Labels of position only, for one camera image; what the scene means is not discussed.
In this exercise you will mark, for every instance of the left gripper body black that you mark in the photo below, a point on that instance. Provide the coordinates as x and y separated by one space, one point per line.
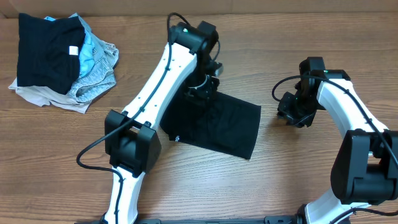
203 94

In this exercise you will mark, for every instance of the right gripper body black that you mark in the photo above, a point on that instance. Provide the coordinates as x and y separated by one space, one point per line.
292 112

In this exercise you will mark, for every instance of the black t-shirt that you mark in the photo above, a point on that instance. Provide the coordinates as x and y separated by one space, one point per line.
227 124

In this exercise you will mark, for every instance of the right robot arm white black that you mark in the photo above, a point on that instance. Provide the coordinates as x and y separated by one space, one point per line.
364 172

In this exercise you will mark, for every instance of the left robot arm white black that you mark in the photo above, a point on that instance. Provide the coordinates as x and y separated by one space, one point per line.
185 69

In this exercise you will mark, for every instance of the light blue garment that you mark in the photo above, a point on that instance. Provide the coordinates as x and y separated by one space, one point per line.
86 57

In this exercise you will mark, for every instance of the folded black garment on pile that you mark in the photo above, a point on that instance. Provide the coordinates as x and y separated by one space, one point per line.
48 53

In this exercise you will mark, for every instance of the beige folded garment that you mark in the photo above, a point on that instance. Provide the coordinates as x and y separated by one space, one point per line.
44 96

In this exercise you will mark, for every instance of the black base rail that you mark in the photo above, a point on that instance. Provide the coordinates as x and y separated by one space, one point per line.
211 220

